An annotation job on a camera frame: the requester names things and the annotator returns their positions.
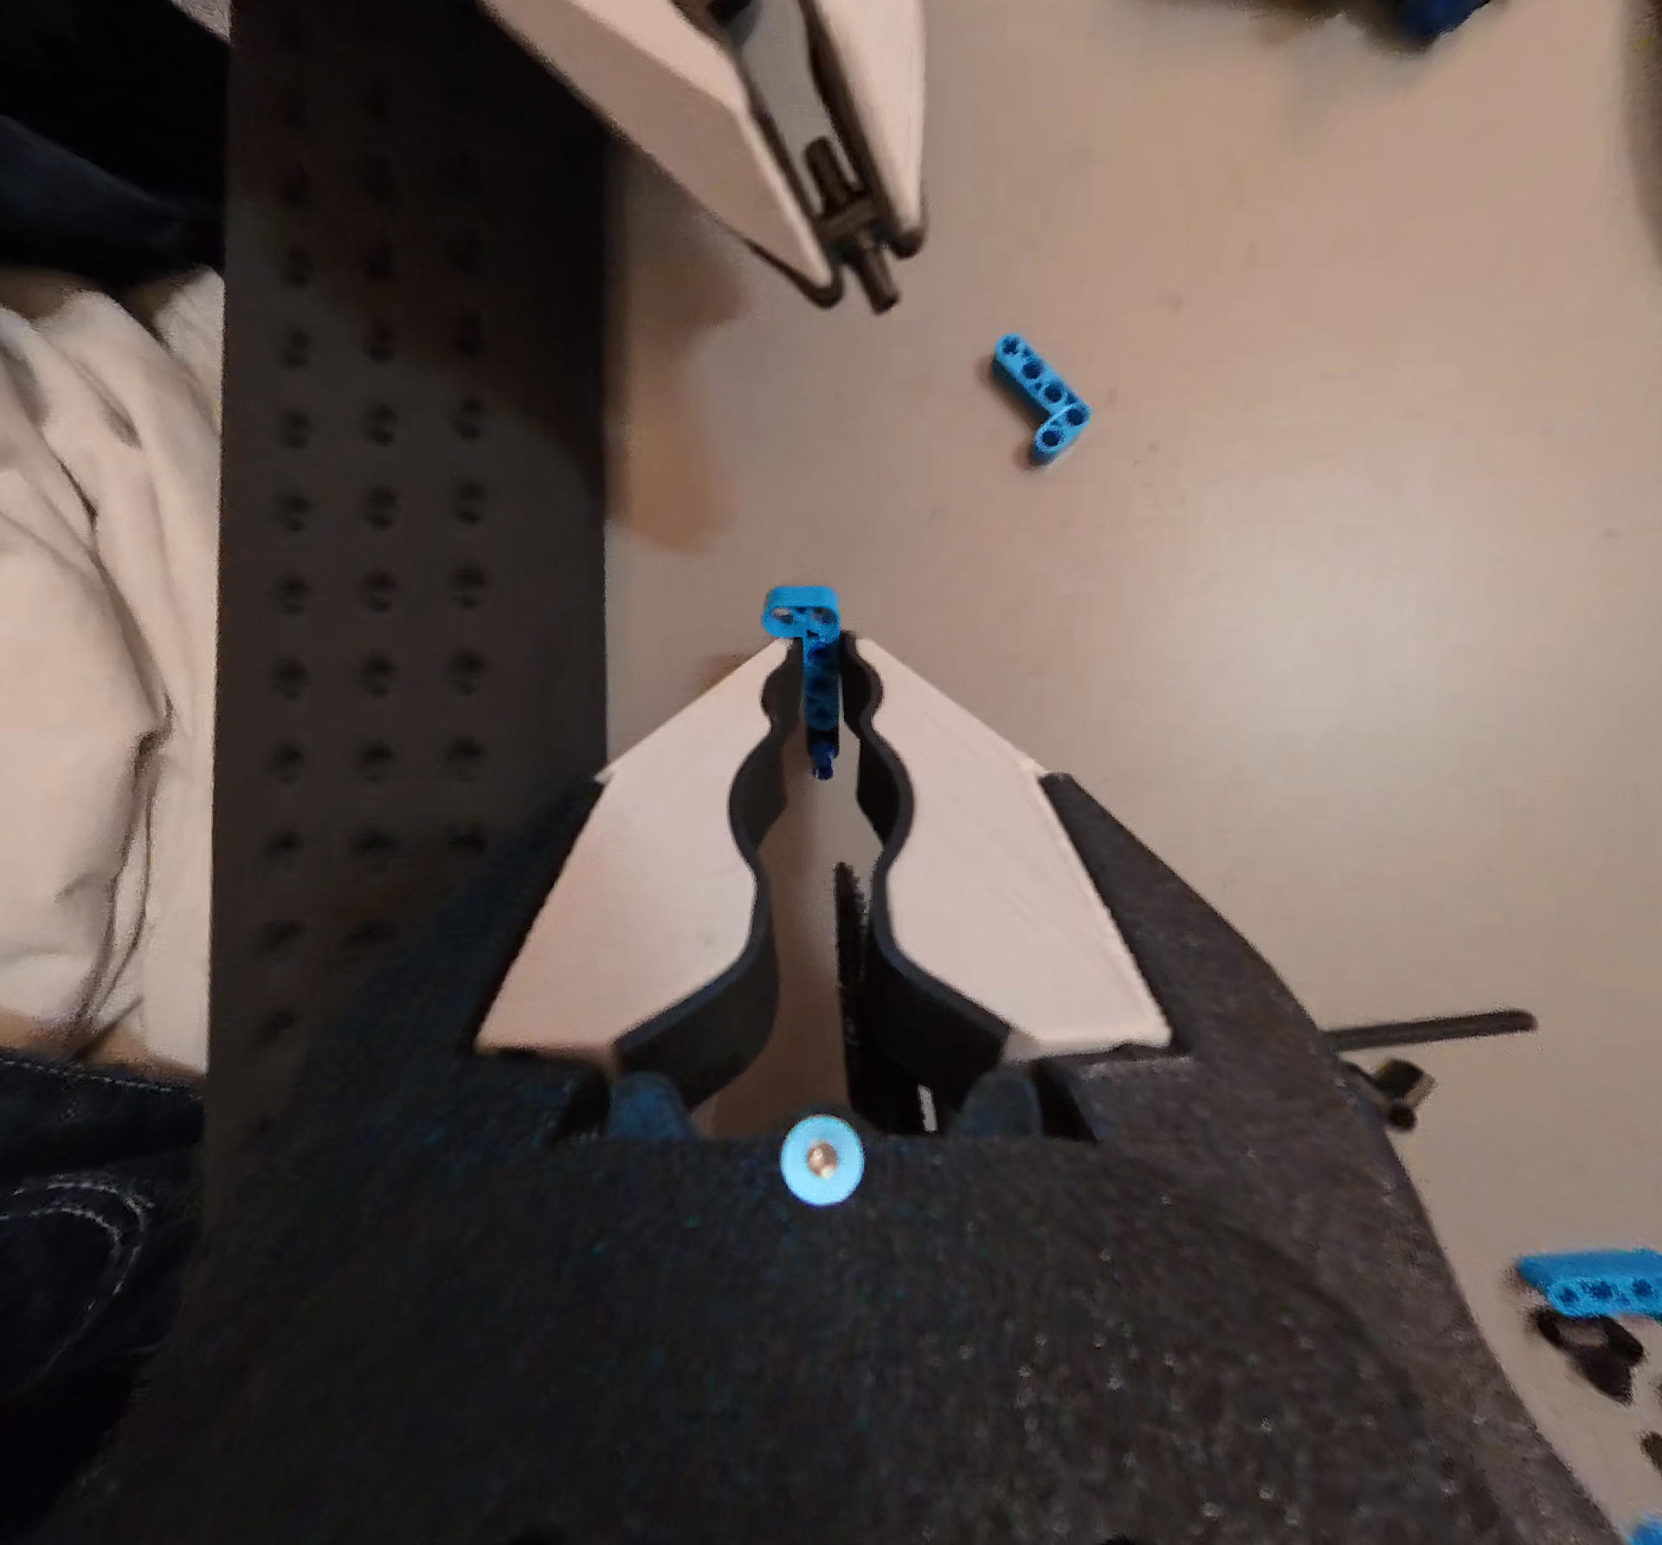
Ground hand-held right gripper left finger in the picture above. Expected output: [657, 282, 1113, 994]
[478, 639, 798, 1111]

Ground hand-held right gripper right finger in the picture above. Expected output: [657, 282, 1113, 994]
[832, 639, 1172, 1141]

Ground small black brick pin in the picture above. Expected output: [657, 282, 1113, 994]
[809, 141, 903, 315]

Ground blue L-shaped brick beam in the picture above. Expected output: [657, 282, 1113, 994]
[992, 332, 1095, 469]
[762, 584, 846, 782]

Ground person's left forearm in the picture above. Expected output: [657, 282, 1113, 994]
[0, 0, 239, 278]

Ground grey desk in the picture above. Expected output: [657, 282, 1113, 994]
[604, 0, 1662, 1545]

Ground black perforated panel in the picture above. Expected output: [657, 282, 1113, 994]
[209, 0, 611, 1236]

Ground white shirt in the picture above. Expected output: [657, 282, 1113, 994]
[0, 266, 227, 1074]

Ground dark denim garment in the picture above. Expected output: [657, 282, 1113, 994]
[0, 1045, 207, 1444]

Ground light blue brick connector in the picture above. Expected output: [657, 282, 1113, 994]
[1517, 1250, 1662, 1321]

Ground pile of small brick pieces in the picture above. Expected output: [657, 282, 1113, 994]
[1513, 1246, 1662, 1545]

